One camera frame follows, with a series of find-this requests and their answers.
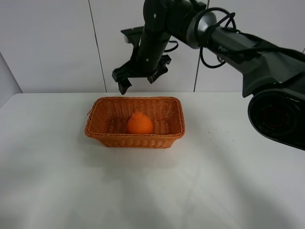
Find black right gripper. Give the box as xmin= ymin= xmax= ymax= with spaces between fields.
xmin=112 ymin=26 xmax=171 ymax=95

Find orange with stem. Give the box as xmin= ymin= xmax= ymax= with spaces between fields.
xmin=127 ymin=112 xmax=153 ymax=135

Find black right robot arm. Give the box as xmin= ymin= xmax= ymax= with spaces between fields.
xmin=128 ymin=0 xmax=305 ymax=149

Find orange wicker basket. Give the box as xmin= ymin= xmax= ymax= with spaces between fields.
xmin=84 ymin=96 xmax=185 ymax=148

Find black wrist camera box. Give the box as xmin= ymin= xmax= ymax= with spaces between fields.
xmin=121 ymin=26 xmax=143 ymax=46

